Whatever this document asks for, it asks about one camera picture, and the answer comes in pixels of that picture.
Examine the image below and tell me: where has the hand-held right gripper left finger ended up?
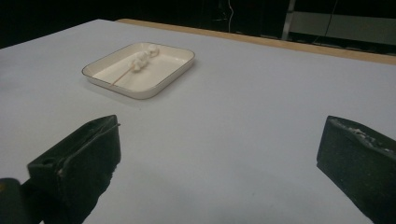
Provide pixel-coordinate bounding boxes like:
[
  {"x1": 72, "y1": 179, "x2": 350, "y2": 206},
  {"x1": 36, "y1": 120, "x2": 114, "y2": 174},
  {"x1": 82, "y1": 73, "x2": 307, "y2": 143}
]
[{"x1": 27, "y1": 114, "x2": 122, "y2": 224}]

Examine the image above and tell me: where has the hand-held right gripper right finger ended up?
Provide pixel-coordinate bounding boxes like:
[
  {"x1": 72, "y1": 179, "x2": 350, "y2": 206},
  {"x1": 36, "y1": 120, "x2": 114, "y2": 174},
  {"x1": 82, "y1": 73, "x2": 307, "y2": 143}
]
[{"x1": 316, "y1": 115, "x2": 396, "y2": 224}]

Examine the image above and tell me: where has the wooden skewer stick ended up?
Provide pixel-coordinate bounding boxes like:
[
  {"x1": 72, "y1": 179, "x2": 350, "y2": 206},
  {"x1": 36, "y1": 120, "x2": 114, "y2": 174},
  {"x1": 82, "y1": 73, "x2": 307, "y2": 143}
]
[{"x1": 111, "y1": 63, "x2": 138, "y2": 86}]

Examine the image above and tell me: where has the white tray with dark rim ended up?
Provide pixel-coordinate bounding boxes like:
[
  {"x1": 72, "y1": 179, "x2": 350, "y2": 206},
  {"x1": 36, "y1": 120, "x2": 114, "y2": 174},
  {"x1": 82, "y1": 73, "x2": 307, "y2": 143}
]
[{"x1": 81, "y1": 41, "x2": 196, "y2": 101}]

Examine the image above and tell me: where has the grey panel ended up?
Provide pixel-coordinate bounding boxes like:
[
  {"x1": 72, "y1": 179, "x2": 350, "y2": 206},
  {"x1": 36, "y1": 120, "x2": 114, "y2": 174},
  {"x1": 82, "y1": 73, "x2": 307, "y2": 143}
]
[{"x1": 289, "y1": 11, "x2": 396, "y2": 47}]

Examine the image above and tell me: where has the wooden table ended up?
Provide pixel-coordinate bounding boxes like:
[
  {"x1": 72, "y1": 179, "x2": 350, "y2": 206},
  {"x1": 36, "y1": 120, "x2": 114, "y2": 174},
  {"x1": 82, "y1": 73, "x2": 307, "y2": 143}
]
[{"x1": 116, "y1": 18, "x2": 396, "y2": 66}]

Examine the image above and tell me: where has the metal stand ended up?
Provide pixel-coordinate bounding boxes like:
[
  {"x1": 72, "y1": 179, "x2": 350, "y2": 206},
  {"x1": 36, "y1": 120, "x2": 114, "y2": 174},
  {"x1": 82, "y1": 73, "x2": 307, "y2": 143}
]
[{"x1": 281, "y1": 0, "x2": 297, "y2": 41}]

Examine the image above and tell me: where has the black cable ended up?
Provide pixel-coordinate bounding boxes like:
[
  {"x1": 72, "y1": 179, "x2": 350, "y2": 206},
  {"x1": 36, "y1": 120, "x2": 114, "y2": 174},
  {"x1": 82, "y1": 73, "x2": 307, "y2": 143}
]
[{"x1": 312, "y1": 0, "x2": 339, "y2": 45}]

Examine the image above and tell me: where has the white cable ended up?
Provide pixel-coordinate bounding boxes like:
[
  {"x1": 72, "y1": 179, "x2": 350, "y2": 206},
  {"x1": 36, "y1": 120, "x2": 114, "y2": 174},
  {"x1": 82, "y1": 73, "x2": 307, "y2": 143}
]
[{"x1": 227, "y1": 0, "x2": 234, "y2": 34}]

